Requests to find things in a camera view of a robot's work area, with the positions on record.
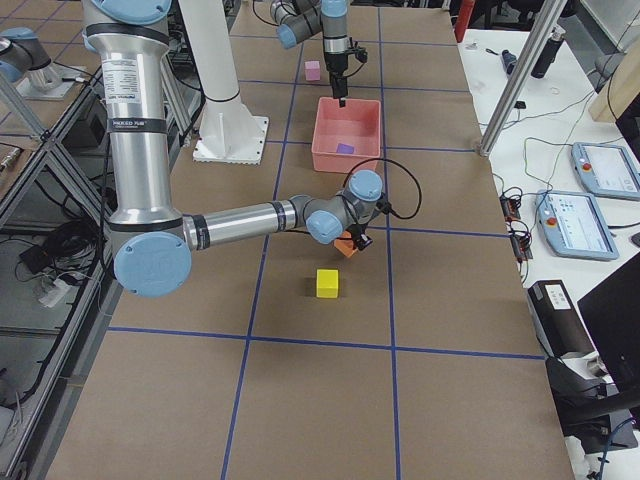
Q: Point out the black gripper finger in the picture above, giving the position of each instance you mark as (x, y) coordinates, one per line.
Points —
(340, 90)
(362, 241)

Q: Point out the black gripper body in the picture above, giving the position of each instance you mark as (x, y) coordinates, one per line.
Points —
(353, 232)
(336, 64)

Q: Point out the orange foam block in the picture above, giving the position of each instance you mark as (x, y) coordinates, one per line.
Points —
(345, 245)

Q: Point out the purple foam block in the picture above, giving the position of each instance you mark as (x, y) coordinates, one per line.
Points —
(345, 149)

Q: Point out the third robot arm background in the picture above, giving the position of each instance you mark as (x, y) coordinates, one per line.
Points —
(23, 58)

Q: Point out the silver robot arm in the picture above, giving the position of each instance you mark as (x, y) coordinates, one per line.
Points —
(152, 240)
(298, 21)

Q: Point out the pink plastic bin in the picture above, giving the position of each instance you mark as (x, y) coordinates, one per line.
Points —
(357, 124)

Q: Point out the light pink foam block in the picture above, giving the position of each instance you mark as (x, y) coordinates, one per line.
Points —
(312, 71)

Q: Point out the yellow foam block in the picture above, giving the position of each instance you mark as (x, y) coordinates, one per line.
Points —
(327, 283)

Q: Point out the black water bottle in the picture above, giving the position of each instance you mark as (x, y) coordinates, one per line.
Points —
(549, 52)

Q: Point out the near teach pendant tablet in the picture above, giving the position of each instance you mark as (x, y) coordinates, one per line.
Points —
(574, 227)

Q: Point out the teach pendant tablet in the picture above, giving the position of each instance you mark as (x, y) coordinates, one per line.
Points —
(606, 170)
(574, 227)

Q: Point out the black label box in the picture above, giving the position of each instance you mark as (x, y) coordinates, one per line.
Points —
(556, 320)

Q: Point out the far teach pendant tablet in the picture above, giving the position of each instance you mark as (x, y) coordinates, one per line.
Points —
(606, 170)

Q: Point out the black monitor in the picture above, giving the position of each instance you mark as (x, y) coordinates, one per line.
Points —
(610, 312)

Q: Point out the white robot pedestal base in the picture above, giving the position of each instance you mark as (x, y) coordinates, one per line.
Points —
(228, 132)

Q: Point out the aluminium frame post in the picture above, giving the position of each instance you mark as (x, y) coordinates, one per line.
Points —
(531, 51)

